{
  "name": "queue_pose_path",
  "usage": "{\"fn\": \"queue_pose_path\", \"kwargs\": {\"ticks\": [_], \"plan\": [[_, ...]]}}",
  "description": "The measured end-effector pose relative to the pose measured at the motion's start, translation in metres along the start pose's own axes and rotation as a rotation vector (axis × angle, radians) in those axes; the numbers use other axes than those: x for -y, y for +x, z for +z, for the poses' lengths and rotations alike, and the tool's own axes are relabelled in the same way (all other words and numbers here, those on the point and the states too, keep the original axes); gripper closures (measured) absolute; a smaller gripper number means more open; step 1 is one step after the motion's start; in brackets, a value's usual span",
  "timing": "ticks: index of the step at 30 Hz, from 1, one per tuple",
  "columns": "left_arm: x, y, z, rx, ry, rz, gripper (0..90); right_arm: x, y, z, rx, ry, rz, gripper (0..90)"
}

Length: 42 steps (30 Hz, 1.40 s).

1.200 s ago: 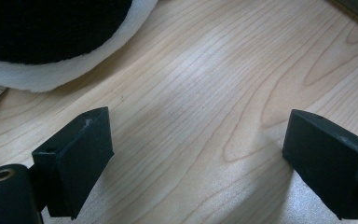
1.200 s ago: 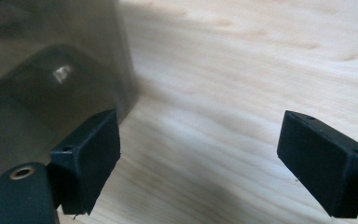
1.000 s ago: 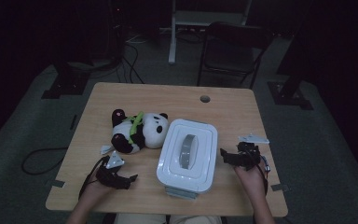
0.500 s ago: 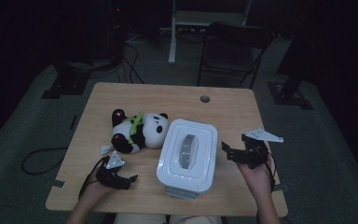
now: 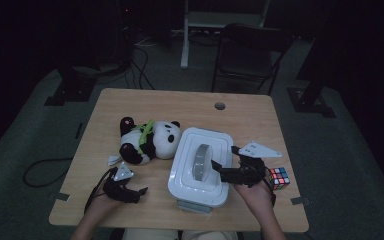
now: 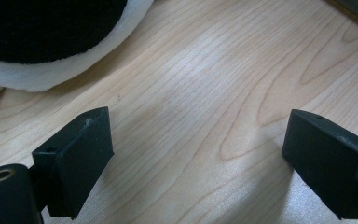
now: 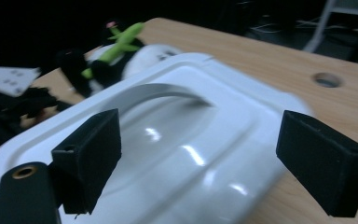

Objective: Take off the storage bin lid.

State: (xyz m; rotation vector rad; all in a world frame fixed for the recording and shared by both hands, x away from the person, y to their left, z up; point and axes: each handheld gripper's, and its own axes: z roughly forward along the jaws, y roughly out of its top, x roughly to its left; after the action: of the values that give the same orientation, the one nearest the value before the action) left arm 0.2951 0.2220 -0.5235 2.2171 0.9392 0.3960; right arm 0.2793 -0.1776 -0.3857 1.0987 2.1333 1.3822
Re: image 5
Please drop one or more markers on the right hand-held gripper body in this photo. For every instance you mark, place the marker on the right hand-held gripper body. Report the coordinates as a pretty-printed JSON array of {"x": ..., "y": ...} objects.
[{"x": 246, "y": 170}]

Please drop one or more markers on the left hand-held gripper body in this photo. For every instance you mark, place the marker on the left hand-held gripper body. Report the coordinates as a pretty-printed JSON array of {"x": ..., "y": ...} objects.
[{"x": 118, "y": 188}]

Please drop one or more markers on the colourful puzzle cube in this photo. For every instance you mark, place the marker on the colourful puzzle cube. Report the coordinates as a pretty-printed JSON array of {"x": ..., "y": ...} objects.
[{"x": 279, "y": 178}]

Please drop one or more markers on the clear plastic storage box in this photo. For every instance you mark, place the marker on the clear plastic storage box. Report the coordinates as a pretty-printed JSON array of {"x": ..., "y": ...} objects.
[{"x": 193, "y": 206}]

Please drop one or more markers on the panda plush toy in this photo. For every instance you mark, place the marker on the panda plush toy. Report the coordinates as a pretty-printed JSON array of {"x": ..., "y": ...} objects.
[{"x": 146, "y": 143}]

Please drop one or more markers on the person's left hand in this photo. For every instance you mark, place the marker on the person's left hand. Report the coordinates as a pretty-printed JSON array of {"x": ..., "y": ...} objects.
[{"x": 105, "y": 203}]

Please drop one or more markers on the person's right hand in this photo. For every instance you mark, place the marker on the person's right hand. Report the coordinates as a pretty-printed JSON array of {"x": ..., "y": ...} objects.
[{"x": 256, "y": 198}]

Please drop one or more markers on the grey tape strip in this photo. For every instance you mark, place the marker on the grey tape strip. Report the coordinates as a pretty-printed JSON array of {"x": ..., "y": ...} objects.
[
  {"x": 300, "y": 201},
  {"x": 60, "y": 196}
]

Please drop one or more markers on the black marker pen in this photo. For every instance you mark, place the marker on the black marker pen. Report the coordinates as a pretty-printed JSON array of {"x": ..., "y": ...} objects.
[{"x": 78, "y": 130}]

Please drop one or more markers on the black stand base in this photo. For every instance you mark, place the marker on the black stand base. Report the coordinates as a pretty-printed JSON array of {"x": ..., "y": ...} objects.
[
  {"x": 70, "y": 90},
  {"x": 310, "y": 105}
]

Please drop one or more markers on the black folding chair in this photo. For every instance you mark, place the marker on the black folding chair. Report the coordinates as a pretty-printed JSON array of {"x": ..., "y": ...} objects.
[{"x": 246, "y": 56}]

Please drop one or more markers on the dark computer tower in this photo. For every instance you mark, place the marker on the dark computer tower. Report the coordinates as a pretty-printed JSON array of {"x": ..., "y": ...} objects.
[{"x": 126, "y": 33}]

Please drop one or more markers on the white metal stand frame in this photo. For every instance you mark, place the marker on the white metal stand frame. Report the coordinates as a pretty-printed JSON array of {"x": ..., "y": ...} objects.
[{"x": 185, "y": 40}]

